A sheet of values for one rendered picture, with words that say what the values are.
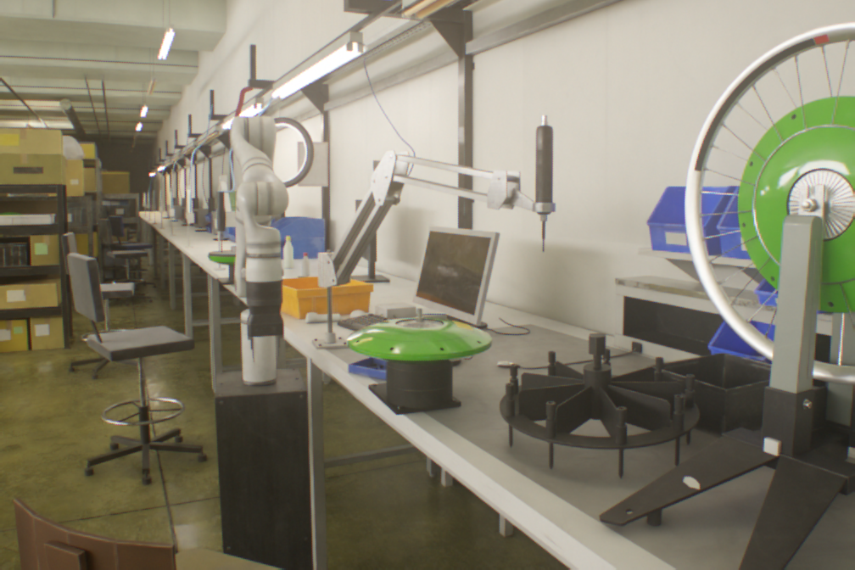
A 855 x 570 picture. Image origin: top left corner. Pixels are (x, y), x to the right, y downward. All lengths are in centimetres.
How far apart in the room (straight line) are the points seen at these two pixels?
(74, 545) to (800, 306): 107
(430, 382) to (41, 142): 551
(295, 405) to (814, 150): 135
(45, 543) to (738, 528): 97
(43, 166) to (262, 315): 526
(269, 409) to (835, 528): 131
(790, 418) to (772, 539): 19
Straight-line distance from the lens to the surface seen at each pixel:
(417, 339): 132
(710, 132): 120
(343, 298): 250
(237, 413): 180
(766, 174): 111
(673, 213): 187
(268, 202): 135
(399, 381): 139
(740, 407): 136
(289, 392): 180
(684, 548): 96
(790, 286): 101
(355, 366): 169
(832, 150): 105
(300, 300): 243
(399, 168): 178
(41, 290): 658
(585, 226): 234
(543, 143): 143
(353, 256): 188
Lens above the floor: 137
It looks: 5 degrees down
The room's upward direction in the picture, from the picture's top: straight up
